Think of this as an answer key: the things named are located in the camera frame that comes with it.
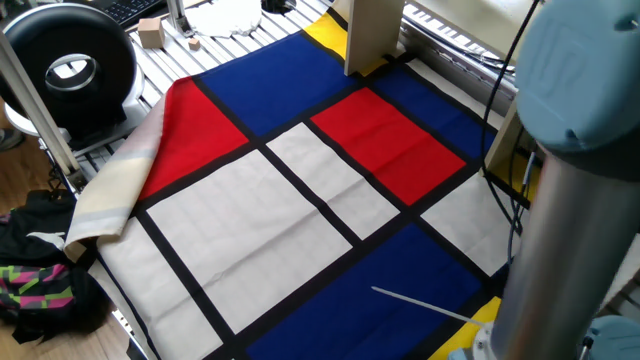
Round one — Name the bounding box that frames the cream wooden shelf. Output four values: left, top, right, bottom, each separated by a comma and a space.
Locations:
332, 0, 544, 175

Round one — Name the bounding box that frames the colour block tablecloth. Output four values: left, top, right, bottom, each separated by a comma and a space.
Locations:
63, 9, 544, 360

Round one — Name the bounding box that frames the white zip tie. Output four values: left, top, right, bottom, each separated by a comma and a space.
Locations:
370, 285, 487, 329

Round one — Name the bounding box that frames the black round foot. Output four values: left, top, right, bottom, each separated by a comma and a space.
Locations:
260, 0, 297, 15

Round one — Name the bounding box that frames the white crumpled cloth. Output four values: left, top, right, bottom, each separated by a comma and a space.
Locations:
184, 0, 264, 39

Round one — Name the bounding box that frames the large wooden block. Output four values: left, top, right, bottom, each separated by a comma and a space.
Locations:
137, 17, 166, 50

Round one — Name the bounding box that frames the black keyboard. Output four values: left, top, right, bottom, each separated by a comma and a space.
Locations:
87, 0, 169, 29

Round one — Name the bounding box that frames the black backpack pink green pattern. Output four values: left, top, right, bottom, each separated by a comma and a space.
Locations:
0, 188, 114, 346

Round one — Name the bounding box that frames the grey shoe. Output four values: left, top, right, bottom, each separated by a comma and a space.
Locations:
0, 128, 25, 152

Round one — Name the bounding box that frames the grey aluminium rail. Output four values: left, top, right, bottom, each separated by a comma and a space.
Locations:
399, 2, 521, 116

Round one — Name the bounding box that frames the black cable with silver connector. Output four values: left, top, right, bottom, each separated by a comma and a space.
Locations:
505, 127, 539, 266

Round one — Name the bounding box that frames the aluminium post with bracket foot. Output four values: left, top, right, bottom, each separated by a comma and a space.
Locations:
166, 0, 196, 39

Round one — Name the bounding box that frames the aluminium frame post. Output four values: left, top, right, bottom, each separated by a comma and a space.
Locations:
0, 29, 87, 194

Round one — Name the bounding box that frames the black round ring device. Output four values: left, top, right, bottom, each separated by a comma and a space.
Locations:
0, 2, 151, 151

